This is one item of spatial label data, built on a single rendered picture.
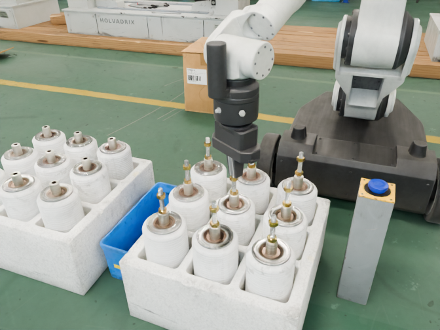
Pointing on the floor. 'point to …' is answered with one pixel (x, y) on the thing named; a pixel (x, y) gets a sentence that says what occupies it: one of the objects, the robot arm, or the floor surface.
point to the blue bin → (131, 228)
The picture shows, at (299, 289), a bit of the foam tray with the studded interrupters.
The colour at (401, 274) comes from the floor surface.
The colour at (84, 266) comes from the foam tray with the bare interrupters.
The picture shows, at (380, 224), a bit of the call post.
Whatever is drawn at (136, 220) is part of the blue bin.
